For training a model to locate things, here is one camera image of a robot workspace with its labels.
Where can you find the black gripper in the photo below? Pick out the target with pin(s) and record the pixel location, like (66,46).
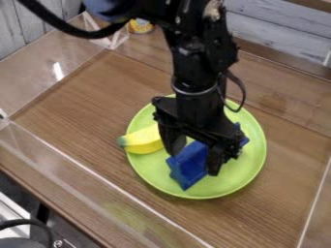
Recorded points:
(196,116)

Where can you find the blue plastic block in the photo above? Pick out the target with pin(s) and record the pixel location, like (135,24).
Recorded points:
(187,165)

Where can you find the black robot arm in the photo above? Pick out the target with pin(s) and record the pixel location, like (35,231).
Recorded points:
(204,51)

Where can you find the green round plate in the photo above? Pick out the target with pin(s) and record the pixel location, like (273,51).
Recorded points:
(237,173)

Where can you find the yellow toy banana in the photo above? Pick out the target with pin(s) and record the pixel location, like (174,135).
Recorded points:
(143,141)

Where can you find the yellow labelled tin can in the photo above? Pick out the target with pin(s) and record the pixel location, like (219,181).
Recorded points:
(140,26)

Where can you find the clear acrylic tray wall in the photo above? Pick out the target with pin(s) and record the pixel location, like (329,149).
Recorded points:
(102,210)

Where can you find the clear acrylic corner bracket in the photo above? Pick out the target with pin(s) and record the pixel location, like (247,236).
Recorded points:
(111,42)

